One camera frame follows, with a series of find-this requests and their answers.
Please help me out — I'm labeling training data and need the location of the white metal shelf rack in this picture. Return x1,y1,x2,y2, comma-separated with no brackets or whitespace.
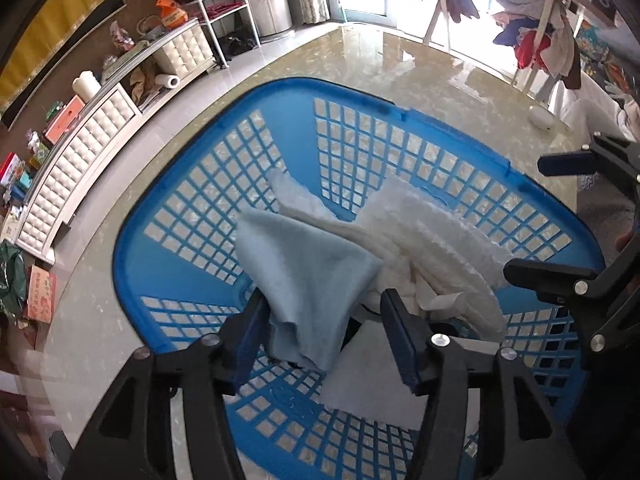
174,0,262,68

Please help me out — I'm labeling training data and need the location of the light blue cloth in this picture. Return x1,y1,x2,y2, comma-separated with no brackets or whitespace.
235,208,383,373

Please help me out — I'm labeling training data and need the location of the white tufted TV cabinet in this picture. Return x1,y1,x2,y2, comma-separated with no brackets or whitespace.
12,18,214,264

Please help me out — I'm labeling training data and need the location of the salmon pink box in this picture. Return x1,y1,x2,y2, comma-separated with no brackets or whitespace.
44,96,85,144

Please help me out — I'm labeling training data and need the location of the orange bag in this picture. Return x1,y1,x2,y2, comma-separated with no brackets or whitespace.
155,0,189,30

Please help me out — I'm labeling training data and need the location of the white knitted cloth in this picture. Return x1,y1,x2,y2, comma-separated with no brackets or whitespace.
268,169,512,342

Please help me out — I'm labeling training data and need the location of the pink cardboard box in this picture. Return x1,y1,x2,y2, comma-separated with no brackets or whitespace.
24,266,56,324

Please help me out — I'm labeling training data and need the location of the yellow cloth hanging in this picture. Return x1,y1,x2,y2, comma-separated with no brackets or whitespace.
1,0,105,110

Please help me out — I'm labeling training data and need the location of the blue plastic laundry basket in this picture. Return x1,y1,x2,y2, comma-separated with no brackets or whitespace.
113,78,605,479

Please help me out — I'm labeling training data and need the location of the clothes drying rack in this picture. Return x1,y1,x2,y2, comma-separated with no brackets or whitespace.
422,0,616,101

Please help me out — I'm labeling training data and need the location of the green plastic bag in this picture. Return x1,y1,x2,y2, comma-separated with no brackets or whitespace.
0,240,27,325

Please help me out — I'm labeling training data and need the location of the paper towel roll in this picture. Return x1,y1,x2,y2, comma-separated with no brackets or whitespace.
154,74,181,90

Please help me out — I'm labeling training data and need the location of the cream cylinder jar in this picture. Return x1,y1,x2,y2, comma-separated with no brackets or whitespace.
72,70,101,104

